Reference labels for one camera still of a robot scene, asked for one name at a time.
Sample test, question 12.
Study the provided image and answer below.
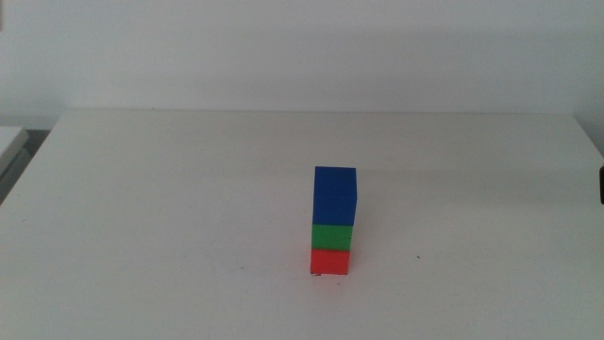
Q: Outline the blue cube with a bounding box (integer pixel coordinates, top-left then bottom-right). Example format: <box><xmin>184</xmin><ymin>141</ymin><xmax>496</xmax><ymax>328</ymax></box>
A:
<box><xmin>311</xmin><ymin>165</ymin><xmax>359</xmax><ymax>227</ymax></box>

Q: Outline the green cube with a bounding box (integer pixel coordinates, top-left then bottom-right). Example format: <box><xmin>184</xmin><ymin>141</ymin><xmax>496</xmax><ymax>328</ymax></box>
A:
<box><xmin>310</xmin><ymin>223</ymin><xmax>354</xmax><ymax>252</ymax></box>

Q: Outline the red cube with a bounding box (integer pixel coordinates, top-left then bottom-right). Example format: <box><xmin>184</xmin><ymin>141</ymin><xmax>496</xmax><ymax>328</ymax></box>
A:
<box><xmin>310</xmin><ymin>248</ymin><xmax>351</xmax><ymax>276</ymax></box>

